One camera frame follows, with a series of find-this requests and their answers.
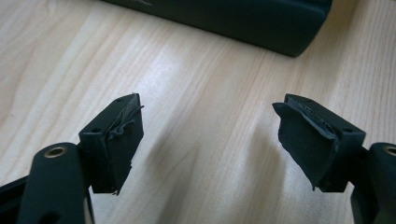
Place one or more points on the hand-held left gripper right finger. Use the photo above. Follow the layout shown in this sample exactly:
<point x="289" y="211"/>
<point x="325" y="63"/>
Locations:
<point x="320" y="146"/>

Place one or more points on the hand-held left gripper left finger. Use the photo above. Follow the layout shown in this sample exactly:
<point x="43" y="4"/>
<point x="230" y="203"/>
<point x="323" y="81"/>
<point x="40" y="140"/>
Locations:
<point x="112" y="149"/>

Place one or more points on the black hardcover book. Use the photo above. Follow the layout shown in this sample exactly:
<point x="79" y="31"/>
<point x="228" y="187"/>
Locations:
<point x="249" y="21"/>

